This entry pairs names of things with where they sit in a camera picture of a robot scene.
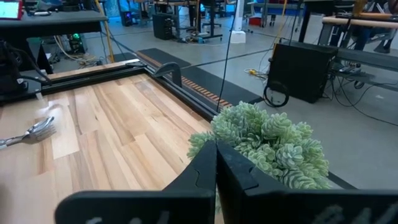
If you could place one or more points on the computer with green light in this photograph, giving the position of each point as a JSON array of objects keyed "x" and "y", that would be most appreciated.
[{"x": 76, "y": 43}]

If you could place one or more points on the black standing desk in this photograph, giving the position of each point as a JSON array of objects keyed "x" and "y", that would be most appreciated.
[{"x": 211, "y": 18}]

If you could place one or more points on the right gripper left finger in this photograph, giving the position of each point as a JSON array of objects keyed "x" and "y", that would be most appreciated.
[{"x": 140, "y": 208}]

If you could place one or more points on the black computer tower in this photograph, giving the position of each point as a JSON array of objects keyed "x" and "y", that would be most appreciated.
[{"x": 163, "y": 26}]

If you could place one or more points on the wooden topped table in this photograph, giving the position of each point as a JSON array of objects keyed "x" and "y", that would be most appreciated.
[{"x": 357, "y": 22}]

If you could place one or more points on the black frame clamp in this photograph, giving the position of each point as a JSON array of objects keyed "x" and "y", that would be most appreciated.
[{"x": 174, "y": 70}]

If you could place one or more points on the person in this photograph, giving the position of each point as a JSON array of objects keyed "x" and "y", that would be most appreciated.
[{"x": 362, "y": 37}]

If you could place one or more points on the black box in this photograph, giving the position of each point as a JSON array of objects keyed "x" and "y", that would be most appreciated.
[{"x": 298, "y": 71}]

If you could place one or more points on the grey low shelf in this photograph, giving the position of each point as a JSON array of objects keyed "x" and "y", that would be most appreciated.
[{"x": 373, "y": 59}]

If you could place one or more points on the white pillar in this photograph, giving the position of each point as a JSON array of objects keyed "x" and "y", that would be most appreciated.
[{"x": 237, "y": 21}]

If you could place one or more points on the green artificial succulent plant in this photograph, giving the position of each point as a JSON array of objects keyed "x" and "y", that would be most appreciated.
[{"x": 264, "y": 133}]

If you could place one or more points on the red box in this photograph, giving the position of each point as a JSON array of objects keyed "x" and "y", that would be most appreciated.
[{"x": 255, "y": 21}]

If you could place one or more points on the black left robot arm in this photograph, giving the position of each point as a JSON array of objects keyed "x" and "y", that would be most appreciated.
[{"x": 9, "y": 71}]

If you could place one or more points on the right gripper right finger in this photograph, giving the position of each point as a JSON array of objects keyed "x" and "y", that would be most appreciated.
[{"x": 295, "y": 208}]

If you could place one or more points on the black aluminium table frame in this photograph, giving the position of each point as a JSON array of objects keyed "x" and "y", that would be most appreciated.
[{"x": 93, "y": 79}]

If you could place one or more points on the tablet with lit screen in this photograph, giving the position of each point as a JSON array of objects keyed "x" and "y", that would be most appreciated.
[{"x": 9, "y": 9}]

